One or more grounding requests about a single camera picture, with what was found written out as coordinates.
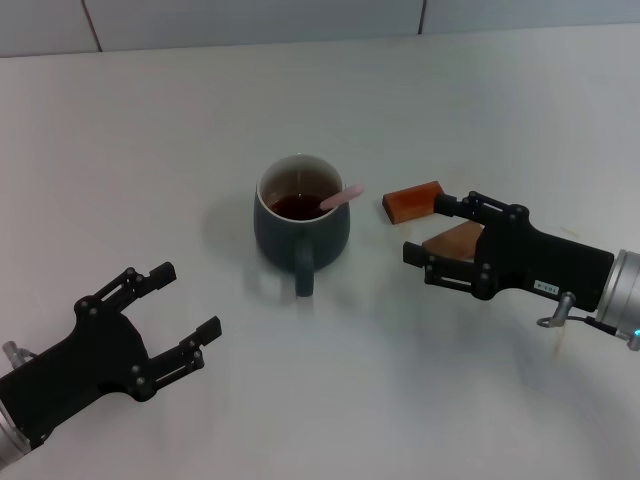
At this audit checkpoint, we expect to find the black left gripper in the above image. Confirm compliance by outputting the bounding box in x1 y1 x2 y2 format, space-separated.
0 260 223 450

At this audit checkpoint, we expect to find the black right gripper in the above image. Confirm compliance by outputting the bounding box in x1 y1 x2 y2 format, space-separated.
402 189 615 312

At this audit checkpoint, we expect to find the pink handled metal spoon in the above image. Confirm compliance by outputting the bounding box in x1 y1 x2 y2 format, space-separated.
319 184 365 211

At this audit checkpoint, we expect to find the dark grey ceramic cup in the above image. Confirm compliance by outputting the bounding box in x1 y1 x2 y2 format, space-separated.
253 153 352 298

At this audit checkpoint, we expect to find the light arched wooden block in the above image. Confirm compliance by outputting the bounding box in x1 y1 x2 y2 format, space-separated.
422 221 485 265

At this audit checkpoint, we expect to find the reddish flat wooden block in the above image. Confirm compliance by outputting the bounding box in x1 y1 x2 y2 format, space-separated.
382 179 446 226

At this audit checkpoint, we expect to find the dark brown tea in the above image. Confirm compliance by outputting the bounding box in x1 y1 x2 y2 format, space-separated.
268 194 331 223

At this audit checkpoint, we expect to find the left gripper cable with plug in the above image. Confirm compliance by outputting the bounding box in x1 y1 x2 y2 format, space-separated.
1 340 39 370

